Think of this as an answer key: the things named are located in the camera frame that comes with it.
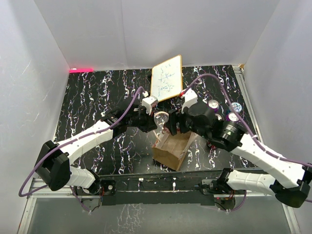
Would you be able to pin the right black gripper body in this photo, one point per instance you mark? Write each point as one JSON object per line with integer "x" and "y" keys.
{"x": 186, "y": 124}

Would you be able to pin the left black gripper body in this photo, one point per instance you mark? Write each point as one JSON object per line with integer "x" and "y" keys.
{"x": 142, "y": 120}

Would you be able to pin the purple soda can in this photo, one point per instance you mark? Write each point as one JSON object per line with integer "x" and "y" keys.
{"x": 219, "y": 117}
{"x": 213, "y": 104}

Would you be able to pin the patterned canvas tote bag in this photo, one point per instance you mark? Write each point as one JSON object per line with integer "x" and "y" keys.
{"x": 171, "y": 150}

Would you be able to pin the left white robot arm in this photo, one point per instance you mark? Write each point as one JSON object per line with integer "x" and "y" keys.
{"x": 55, "y": 159}

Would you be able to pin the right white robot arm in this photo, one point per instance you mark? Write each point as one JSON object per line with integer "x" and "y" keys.
{"x": 288, "y": 182}

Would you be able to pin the blue beverage can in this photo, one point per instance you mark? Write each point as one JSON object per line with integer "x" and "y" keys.
{"x": 235, "y": 107}

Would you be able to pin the small wood-framed whiteboard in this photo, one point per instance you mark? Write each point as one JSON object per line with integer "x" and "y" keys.
{"x": 167, "y": 79}

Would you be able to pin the black front base bar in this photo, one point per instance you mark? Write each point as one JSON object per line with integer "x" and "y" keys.
{"x": 193, "y": 187}

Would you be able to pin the pink tape strip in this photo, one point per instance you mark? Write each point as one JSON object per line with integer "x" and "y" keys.
{"x": 81, "y": 70}

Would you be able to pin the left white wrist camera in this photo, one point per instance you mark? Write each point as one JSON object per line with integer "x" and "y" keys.
{"x": 149, "y": 103}

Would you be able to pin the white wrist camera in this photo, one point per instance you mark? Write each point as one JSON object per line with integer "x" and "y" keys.
{"x": 190, "y": 98}
{"x": 149, "y": 103}

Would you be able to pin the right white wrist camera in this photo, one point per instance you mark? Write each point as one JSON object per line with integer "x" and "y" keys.
{"x": 190, "y": 98}

